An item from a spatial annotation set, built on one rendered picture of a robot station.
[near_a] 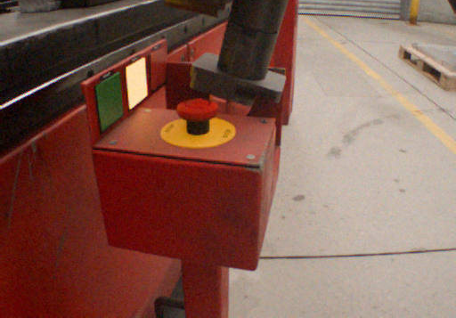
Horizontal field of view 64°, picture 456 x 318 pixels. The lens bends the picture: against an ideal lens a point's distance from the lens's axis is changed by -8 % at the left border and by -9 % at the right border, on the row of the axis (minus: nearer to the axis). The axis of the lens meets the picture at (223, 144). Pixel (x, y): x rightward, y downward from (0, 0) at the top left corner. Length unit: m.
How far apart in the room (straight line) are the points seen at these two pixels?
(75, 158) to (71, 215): 0.07
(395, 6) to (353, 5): 0.87
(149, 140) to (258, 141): 0.10
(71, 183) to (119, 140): 0.16
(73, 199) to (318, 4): 7.40
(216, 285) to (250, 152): 0.23
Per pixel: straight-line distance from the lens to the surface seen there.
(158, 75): 0.50
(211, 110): 0.36
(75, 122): 0.51
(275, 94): 0.43
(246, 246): 0.38
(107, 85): 0.38
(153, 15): 0.70
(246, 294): 1.28
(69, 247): 0.54
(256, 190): 0.34
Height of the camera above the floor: 0.94
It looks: 26 degrees down
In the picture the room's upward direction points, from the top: straight up
